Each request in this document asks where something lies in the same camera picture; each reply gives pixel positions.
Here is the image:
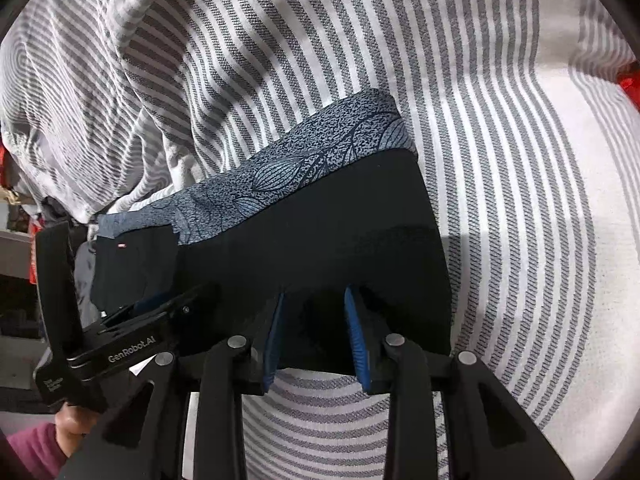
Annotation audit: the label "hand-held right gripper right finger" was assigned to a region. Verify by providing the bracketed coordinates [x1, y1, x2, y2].
[344, 285, 576, 480]

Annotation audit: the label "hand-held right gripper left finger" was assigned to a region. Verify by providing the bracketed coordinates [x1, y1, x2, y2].
[60, 292, 287, 480]

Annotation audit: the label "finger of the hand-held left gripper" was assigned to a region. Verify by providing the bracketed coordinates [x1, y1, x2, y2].
[100, 282, 221, 343]

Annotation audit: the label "black pants blue patterned sides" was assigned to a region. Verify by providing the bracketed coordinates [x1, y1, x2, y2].
[90, 89, 453, 376]

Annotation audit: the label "person's left hand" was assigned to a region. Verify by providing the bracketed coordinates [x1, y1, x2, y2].
[54, 401, 104, 459]

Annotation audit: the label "grey button shirt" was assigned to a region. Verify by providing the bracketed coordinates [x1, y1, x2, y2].
[74, 242, 101, 323]

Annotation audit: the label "grey shelf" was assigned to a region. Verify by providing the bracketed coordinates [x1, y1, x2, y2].
[0, 227, 45, 282]

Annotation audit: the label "grey white striped quilt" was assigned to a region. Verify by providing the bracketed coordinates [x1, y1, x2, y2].
[0, 0, 261, 226]

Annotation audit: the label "white grey striped bed sheet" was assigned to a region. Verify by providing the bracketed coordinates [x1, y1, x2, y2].
[115, 0, 640, 480]

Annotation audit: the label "red embroidered cushion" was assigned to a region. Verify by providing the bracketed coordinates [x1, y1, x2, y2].
[617, 62, 640, 109]

